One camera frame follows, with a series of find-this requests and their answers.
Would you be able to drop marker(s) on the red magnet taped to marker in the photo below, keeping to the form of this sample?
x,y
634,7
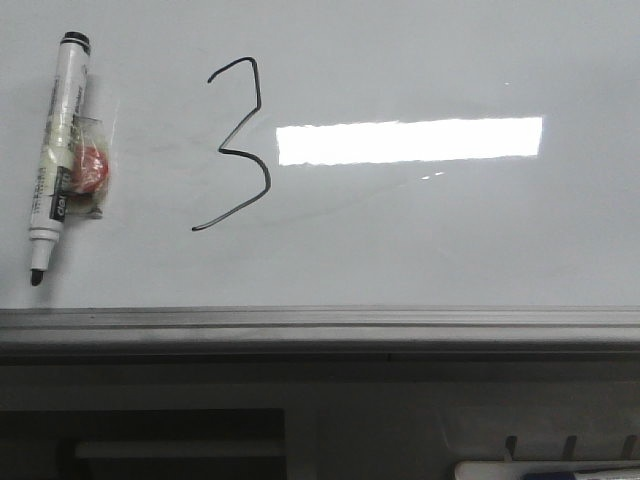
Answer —
x,y
91,173

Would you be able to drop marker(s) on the white black whiteboard marker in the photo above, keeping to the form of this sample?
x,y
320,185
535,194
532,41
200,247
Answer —
x,y
50,198

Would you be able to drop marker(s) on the white whiteboard with aluminium frame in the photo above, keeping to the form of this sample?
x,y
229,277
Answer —
x,y
333,176

